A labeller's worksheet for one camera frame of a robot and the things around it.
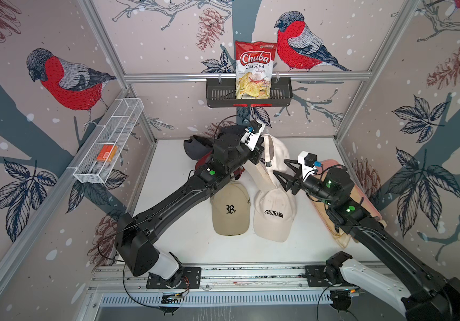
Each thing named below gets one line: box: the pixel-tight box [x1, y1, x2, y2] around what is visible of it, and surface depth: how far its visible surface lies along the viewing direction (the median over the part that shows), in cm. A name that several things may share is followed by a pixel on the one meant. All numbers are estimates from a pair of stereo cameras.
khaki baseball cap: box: [209, 180, 251, 237], surface depth 89 cm
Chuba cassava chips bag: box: [235, 40, 277, 100], surface depth 87 cm
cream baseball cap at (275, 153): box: [243, 133, 290, 192], surface depth 70 cm
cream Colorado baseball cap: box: [252, 187, 297, 243], surface depth 87 cm
